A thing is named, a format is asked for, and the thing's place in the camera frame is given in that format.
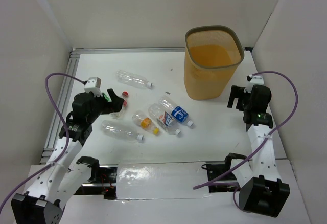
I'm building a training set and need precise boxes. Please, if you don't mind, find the clear bottle blue label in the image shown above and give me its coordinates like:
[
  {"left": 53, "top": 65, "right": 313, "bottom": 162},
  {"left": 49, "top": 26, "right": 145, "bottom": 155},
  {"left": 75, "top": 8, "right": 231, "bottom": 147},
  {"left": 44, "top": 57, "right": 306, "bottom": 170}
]
[{"left": 158, "top": 96, "right": 194, "bottom": 128}]

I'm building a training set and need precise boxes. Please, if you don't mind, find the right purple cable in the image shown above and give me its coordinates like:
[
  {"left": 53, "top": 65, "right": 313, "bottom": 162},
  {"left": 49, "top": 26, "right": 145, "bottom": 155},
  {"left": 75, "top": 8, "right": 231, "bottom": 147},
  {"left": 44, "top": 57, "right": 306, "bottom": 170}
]
[{"left": 193, "top": 71, "right": 299, "bottom": 212}]

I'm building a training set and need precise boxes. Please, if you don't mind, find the orange mesh waste bin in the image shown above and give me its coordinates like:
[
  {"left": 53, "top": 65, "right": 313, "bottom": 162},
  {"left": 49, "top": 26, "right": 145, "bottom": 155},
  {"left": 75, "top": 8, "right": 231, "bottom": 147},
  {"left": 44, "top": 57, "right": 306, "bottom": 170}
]
[{"left": 184, "top": 25, "right": 244, "bottom": 100}]

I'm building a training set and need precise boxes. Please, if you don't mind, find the aluminium frame rail left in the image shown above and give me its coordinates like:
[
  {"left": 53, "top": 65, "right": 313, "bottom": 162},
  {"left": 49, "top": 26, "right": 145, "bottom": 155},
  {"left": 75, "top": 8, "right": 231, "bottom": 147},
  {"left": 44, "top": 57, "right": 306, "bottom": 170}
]
[{"left": 39, "top": 55, "right": 79, "bottom": 165}]

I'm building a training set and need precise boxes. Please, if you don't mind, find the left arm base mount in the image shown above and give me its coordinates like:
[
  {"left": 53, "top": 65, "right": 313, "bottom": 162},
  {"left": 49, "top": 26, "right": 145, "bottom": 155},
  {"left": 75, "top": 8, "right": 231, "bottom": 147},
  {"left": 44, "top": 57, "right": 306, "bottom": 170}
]
[{"left": 74, "top": 166, "right": 118, "bottom": 200}]

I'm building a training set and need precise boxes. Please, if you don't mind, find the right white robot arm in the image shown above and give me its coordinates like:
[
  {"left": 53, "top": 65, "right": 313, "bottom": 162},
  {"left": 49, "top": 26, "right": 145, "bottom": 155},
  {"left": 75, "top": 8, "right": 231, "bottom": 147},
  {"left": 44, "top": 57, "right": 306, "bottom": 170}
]
[{"left": 223, "top": 84, "right": 290, "bottom": 217}]

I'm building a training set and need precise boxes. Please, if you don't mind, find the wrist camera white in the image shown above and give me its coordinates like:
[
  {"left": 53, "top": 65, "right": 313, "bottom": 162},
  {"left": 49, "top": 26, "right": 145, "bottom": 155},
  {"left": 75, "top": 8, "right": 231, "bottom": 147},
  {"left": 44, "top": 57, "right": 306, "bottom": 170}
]
[
  {"left": 84, "top": 77, "right": 102, "bottom": 97},
  {"left": 245, "top": 75, "right": 264, "bottom": 93}
]

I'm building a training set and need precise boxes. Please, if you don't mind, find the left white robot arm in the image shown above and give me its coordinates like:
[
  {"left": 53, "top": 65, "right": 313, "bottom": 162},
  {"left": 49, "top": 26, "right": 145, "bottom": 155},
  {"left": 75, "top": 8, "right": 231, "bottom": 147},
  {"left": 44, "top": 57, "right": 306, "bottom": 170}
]
[{"left": 11, "top": 89, "right": 124, "bottom": 223}]

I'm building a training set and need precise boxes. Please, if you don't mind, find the aluminium frame rail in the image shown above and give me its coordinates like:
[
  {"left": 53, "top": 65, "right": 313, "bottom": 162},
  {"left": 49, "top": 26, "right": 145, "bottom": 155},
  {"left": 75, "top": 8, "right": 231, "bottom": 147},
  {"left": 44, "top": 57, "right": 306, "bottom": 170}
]
[
  {"left": 70, "top": 46, "right": 253, "bottom": 56},
  {"left": 39, "top": 55, "right": 79, "bottom": 165}
]

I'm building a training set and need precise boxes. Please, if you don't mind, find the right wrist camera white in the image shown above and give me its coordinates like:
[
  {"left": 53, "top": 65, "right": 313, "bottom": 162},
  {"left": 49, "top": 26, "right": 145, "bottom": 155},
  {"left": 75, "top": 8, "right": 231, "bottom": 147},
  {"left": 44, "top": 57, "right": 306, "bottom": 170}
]
[{"left": 245, "top": 75, "right": 264, "bottom": 93}]

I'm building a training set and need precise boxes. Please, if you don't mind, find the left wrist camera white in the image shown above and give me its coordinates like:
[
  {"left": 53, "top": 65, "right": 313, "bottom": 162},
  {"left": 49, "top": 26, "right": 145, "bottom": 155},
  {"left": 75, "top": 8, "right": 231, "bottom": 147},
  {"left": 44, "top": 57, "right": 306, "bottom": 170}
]
[{"left": 84, "top": 77, "right": 102, "bottom": 97}]

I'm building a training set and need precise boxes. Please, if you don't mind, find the clear bottle red-blue label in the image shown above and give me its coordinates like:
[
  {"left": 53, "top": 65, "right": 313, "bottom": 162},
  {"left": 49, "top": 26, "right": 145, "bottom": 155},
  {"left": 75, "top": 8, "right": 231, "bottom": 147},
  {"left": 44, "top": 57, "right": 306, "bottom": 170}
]
[{"left": 148, "top": 103, "right": 181, "bottom": 136}]

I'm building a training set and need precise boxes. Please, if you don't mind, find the aluminium frame rail back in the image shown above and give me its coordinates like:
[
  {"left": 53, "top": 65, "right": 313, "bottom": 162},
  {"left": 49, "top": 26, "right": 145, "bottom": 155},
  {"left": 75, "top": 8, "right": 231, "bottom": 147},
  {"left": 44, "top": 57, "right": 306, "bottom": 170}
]
[{"left": 70, "top": 46, "right": 253, "bottom": 56}]

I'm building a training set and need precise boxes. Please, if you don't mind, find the clear bottle orange label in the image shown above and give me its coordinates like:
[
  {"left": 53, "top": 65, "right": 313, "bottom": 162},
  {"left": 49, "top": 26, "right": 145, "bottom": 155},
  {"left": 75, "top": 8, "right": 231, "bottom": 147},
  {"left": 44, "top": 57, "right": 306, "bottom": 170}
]
[{"left": 132, "top": 110, "right": 160, "bottom": 136}]

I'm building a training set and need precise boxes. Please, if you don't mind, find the clear bottle white cap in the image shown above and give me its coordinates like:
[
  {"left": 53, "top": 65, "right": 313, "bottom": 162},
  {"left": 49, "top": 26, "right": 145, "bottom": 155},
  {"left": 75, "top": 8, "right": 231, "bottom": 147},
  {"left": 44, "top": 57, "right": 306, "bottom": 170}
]
[
  {"left": 116, "top": 70, "right": 153, "bottom": 89},
  {"left": 101, "top": 120, "right": 144, "bottom": 143}
]

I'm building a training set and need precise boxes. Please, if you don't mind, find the clear bottle red label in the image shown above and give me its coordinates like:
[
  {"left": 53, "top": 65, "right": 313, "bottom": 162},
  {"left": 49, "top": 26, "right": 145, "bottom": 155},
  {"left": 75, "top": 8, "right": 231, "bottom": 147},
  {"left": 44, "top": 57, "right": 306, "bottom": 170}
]
[{"left": 111, "top": 91, "right": 128, "bottom": 119}]

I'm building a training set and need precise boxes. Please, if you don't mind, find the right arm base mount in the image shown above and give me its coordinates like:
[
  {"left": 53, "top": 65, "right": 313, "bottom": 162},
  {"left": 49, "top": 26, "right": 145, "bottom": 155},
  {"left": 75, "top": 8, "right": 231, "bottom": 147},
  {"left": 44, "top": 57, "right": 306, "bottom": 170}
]
[{"left": 201, "top": 163, "right": 238, "bottom": 193}]

